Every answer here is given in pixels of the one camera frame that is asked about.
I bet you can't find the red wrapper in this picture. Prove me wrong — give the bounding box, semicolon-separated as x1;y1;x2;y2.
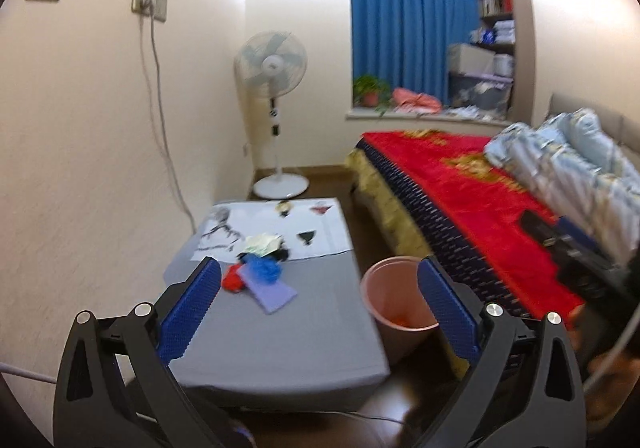
221;264;245;294

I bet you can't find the dark brown sock bundle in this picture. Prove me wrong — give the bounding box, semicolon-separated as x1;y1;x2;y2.
238;242;290;261

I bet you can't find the pink trash bin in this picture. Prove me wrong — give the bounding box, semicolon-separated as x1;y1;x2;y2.
360;256;438;333

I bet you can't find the person right hand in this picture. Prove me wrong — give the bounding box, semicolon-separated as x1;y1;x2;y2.
566;303;640;434

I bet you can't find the striped blue quilt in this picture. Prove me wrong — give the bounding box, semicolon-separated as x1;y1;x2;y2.
484;108;639;265

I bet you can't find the navy star bed sheet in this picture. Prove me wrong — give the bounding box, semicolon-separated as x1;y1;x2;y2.
345;139;532;318

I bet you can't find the lilac striped cloth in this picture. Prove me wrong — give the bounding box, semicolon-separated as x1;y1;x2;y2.
239;265;297;315

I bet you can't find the red bed blanket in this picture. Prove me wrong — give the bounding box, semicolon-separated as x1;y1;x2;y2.
360;130;582;319

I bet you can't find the low grey table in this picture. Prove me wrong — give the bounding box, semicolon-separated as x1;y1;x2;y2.
164;197;390;411

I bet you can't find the grey storage bin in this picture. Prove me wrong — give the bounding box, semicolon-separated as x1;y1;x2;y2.
448;73;513;119

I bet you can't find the printed white table mat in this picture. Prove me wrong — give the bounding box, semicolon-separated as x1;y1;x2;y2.
192;199;352;264

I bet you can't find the cardboard box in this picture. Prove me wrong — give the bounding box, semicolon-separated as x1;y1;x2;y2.
447;44;495;75

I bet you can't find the pink cloth on sill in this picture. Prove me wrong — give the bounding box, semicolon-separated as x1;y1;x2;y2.
392;88;442;115

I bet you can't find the wooden shelf unit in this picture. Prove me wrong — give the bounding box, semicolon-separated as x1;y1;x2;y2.
477;0;516;78

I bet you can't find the potted green plant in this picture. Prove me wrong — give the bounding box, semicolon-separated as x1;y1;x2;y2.
352;74;392;114

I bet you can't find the blue curtain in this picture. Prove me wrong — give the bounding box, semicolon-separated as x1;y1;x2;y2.
350;0;480;103

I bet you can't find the white standing fan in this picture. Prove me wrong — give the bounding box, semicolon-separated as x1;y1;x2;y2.
234;30;309;201

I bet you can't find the grey wall cable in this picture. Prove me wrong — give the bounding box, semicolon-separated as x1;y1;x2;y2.
136;1;198;233

